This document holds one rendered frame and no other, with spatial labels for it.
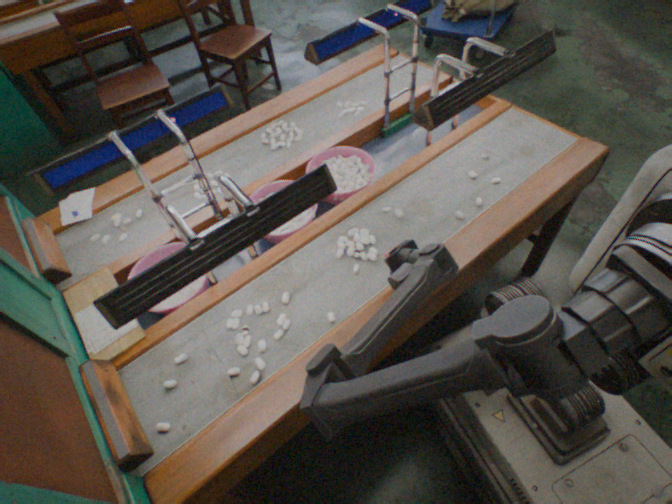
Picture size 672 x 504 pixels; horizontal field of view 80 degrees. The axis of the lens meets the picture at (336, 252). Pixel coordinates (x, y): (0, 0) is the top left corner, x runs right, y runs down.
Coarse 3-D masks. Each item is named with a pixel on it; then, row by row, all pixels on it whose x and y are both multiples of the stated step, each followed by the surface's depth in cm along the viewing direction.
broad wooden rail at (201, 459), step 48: (576, 144) 150; (528, 192) 137; (576, 192) 155; (480, 240) 126; (336, 336) 111; (288, 384) 104; (240, 432) 98; (288, 432) 109; (144, 480) 94; (192, 480) 92; (240, 480) 107
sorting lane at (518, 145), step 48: (480, 144) 158; (528, 144) 155; (432, 192) 144; (480, 192) 142; (336, 240) 135; (384, 240) 133; (432, 240) 131; (288, 288) 125; (336, 288) 123; (384, 288) 122; (192, 336) 118; (288, 336) 115; (144, 384) 110; (192, 384) 109; (240, 384) 108; (144, 432) 102; (192, 432) 101
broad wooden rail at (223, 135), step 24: (336, 72) 196; (360, 72) 196; (288, 96) 187; (312, 96) 186; (240, 120) 178; (264, 120) 177; (192, 144) 171; (216, 144) 169; (144, 168) 164; (168, 168) 162; (96, 192) 157; (120, 192) 156; (48, 216) 151
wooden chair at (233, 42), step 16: (208, 0) 287; (224, 0) 297; (192, 32) 284; (224, 32) 303; (240, 32) 302; (256, 32) 299; (208, 48) 290; (224, 48) 288; (240, 48) 285; (256, 48) 293; (272, 48) 306; (240, 64) 334; (272, 64) 314; (208, 80) 313; (224, 80) 305; (240, 80) 293
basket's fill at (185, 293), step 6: (204, 276) 132; (198, 282) 130; (186, 288) 130; (192, 288) 129; (198, 288) 129; (174, 294) 129; (180, 294) 128; (186, 294) 128; (192, 294) 128; (168, 300) 128; (174, 300) 128; (180, 300) 127; (156, 306) 126; (162, 306) 126; (168, 306) 126
